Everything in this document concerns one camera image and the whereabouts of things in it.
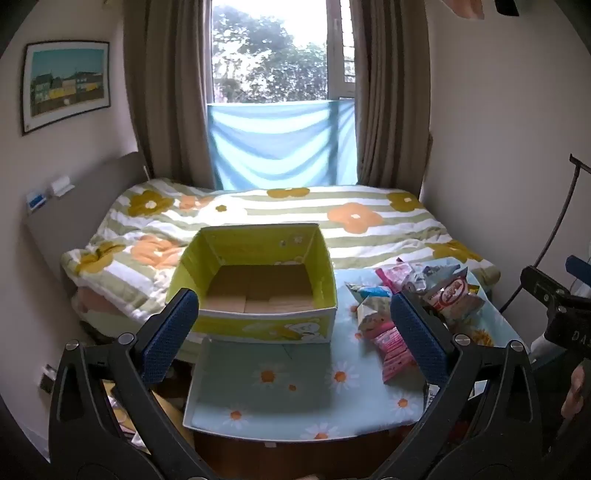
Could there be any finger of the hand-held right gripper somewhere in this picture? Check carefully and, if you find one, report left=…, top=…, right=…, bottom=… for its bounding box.
left=520, top=264, right=574, bottom=308
left=566, top=255, right=591, bottom=278

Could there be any yellow snack packet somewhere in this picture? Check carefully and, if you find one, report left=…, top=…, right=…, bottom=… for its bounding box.
left=462, top=328, right=496, bottom=348

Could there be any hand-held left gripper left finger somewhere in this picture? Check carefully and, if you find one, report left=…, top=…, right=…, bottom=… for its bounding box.
left=48, top=288, right=218, bottom=480

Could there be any blue daisy tablecloth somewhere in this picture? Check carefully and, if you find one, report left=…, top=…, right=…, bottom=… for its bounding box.
left=182, top=265, right=527, bottom=445

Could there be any red and white snack packet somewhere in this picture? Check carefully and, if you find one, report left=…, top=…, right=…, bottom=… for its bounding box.
left=422, top=271, right=486, bottom=327

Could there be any grey snack packet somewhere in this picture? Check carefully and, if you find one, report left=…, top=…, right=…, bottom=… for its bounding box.
left=405, top=262, right=463, bottom=292

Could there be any framed wall picture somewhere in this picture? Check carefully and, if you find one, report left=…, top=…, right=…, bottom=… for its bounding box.
left=21, top=41, right=112, bottom=136

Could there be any white cartoon snack packet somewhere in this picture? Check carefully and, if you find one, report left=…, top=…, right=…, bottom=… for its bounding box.
left=355, top=295, right=394, bottom=336

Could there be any person's right hand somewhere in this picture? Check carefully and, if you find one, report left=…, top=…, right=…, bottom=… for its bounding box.
left=561, top=364, right=591, bottom=418

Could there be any blue and white small box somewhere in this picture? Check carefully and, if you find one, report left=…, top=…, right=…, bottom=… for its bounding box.
left=26, top=187, right=52, bottom=215

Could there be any black curved rod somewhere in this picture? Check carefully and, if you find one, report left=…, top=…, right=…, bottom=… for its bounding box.
left=499, top=154, right=591, bottom=315

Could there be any striped floral blanket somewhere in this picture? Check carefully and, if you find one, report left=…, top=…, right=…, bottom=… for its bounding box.
left=60, top=178, right=502, bottom=324

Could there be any blue and white snack packet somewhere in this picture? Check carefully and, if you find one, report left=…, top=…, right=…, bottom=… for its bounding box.
left=346, top=282, right=394, bottom=305

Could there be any light blue hanging cloth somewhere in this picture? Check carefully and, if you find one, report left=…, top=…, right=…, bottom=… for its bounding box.
left=206, top=98, right=359, bottom=191

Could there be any window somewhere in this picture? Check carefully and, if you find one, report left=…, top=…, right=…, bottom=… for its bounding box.
left=211, top=0, right=357, bottom=105

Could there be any grey bed headboard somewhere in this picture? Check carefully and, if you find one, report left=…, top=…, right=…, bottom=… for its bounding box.
left=23, top=151, right=149, bottom=296

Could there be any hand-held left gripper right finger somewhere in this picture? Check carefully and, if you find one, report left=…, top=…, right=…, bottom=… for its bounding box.
left=369, top=291, right=542, bottom=480

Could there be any yellow-green storage box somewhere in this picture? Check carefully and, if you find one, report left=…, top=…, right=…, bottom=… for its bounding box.
left=165, top=223, right=339, bottom=344

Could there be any brown curtain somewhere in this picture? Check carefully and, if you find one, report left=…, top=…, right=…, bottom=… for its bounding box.
left=348, top=0, right=433, bottom=198
left=122, top=0, right=219, bottom=191

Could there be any pink striped snack packet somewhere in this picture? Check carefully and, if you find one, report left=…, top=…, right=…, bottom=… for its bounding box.
left=370, top=320, right=426, bottom=384

